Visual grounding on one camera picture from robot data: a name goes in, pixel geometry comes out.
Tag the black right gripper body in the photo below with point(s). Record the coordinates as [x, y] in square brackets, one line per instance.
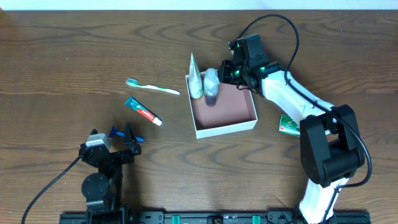
[225, 72]

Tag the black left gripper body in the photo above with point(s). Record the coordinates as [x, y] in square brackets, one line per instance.
[115, 154]

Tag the blue disposable razor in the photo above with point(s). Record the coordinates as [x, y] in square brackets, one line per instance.
[119, 134]

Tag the teal red toothpaste tube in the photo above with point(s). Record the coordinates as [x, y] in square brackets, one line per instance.
[132, 103]

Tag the clear bottle dark cap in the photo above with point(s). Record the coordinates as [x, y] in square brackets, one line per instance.
[210, 86]

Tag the white cardboard box pink inside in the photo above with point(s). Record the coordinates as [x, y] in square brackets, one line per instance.
[234, 112]

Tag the white cosmetic tube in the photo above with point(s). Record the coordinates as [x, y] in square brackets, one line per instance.
[194, 79]

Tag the green soap packet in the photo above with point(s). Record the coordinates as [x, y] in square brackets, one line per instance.
[288, 126]

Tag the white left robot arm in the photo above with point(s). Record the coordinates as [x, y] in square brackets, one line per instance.
[103, 189]

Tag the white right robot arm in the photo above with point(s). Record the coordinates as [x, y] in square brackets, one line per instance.
[329, 149]

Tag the green white toothbrush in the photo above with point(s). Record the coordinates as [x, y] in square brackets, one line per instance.
[134, 83]

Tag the black mounting rail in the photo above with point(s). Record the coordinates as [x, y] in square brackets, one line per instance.
[270, 217]

